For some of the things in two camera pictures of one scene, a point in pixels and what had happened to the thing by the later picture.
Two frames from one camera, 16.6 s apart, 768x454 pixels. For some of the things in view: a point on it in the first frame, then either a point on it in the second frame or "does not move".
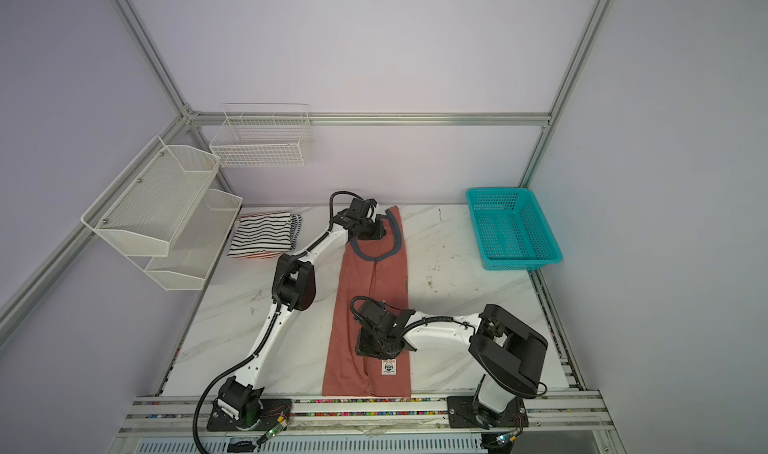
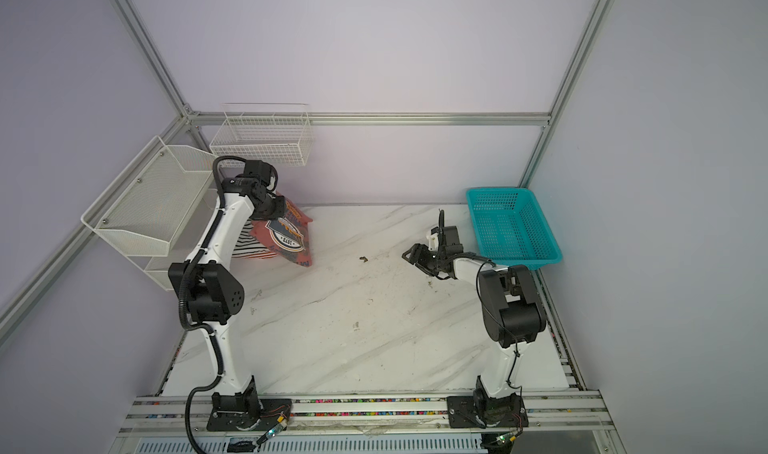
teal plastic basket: x=511 y=229 does not move
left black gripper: x=379 y=233 to x=279 y=211
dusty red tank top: x=373 y=270 to x=288 y=236
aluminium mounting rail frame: x=578 y=422 does not move
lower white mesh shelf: x=197 y=244 does not move
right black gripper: x=360 y=345 to x=418 y=257
